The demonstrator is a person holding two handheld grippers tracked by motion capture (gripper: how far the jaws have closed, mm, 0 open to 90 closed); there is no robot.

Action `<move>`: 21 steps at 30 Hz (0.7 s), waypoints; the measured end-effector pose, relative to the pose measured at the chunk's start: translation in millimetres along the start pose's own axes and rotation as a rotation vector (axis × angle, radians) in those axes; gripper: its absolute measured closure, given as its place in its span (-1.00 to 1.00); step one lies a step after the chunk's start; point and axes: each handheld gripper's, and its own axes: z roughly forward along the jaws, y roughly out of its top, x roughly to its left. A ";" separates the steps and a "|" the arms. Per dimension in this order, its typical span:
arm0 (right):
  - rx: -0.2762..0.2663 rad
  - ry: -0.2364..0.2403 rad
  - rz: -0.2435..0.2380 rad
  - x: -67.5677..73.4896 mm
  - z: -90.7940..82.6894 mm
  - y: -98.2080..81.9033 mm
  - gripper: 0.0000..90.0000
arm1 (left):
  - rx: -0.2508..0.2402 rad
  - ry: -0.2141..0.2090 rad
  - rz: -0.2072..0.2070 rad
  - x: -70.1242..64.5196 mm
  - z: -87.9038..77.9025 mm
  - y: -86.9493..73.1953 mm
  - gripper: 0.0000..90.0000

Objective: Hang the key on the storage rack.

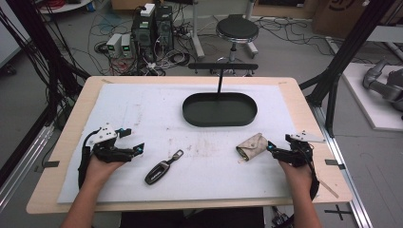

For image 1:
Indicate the cardboard box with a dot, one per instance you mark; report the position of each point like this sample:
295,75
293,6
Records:
342,15

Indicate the black round stool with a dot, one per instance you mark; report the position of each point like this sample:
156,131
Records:
237,30

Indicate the black tape strip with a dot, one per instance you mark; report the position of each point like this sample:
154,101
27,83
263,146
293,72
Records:
50,164
334,163

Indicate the black computer tower white box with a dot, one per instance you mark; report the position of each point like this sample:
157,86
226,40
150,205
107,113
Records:
144,34

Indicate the person's dark clothing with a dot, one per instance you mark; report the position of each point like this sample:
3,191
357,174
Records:
193,218

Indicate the person's left hand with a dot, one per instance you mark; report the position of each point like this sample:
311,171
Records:
99,174

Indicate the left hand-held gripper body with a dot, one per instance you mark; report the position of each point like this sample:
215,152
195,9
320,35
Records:
106,148

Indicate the black oval tray with stand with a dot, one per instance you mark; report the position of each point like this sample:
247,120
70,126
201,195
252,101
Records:
218,110

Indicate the white table leg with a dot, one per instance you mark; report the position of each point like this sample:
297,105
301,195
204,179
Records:
197,31

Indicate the white platform board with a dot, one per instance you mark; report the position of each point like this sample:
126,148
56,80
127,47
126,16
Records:
364,95

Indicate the aluminium rail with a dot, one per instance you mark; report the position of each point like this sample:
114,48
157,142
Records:
25,164
345,177

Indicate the white round table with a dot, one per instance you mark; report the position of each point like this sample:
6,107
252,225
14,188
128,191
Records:
63,5

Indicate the black tape cross mark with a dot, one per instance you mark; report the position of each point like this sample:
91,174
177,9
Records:
338,212

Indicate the grey power supply unit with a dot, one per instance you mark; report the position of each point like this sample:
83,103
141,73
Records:
114,44
126,46

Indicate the person's right hand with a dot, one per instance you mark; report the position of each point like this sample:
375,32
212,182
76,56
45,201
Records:
297,180

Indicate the beige fabric wallet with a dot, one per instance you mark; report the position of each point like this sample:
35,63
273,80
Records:
252,147

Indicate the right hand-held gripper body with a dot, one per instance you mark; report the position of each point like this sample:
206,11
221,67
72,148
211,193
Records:
299,152

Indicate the white foam mat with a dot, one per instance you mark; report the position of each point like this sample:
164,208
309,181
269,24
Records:
177,133

